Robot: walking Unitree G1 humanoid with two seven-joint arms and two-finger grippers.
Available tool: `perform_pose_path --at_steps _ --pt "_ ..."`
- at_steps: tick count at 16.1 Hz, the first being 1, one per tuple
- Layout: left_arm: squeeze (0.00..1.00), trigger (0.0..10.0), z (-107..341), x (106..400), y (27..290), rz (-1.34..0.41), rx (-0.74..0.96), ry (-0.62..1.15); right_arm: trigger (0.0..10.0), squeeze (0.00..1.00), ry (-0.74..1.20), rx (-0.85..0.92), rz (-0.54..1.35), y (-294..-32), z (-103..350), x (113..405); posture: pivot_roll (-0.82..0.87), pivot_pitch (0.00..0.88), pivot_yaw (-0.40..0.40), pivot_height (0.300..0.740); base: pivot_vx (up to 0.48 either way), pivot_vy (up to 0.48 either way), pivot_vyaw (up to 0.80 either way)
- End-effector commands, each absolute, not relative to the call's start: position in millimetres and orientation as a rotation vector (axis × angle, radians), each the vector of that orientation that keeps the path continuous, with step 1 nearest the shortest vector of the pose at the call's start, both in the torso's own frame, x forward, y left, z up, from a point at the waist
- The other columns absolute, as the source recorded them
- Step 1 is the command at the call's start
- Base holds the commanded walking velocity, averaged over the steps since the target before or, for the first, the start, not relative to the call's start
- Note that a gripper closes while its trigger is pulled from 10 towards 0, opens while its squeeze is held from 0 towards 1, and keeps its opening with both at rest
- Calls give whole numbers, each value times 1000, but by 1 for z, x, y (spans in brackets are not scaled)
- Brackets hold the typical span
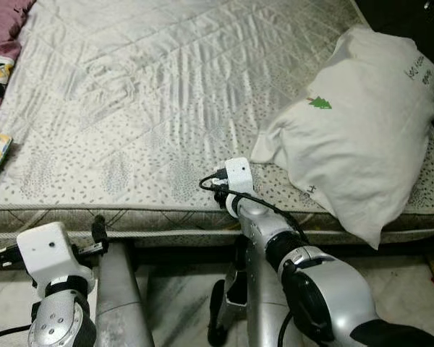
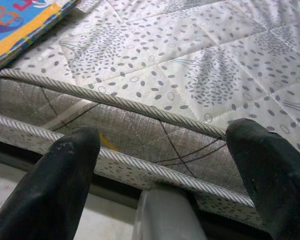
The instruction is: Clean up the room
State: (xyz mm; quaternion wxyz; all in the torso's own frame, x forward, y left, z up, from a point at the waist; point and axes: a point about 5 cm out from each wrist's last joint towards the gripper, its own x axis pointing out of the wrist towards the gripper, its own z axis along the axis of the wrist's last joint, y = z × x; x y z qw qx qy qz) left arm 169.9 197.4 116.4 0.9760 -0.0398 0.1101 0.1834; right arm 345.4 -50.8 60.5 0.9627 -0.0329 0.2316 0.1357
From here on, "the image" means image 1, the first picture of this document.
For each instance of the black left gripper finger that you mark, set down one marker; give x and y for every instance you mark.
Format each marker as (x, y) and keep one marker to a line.
(100, 230)

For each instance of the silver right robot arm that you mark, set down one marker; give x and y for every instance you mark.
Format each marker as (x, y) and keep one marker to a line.
(333, 289)

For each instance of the purple cartoon print blanket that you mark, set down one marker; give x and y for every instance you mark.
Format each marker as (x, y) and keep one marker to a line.
(0, 22)

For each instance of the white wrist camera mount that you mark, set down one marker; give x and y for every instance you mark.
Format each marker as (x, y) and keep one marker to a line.
(47, 249)
(239, 173)

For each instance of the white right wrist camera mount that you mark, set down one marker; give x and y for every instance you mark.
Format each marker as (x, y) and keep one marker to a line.
(239, 173)

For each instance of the robot left leg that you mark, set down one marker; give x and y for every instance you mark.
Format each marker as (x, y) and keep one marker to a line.
(123, 303)

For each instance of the robot right leg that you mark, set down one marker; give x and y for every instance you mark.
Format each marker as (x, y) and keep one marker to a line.
(253, 303)

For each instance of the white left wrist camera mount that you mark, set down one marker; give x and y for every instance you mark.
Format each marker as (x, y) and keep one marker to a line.
(47, 249)

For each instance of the white quilted mattress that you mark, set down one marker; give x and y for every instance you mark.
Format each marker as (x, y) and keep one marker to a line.
(166, 87)

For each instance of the robot leg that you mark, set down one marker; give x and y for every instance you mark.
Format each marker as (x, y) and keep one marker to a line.
(123, 303)
(253, 303)

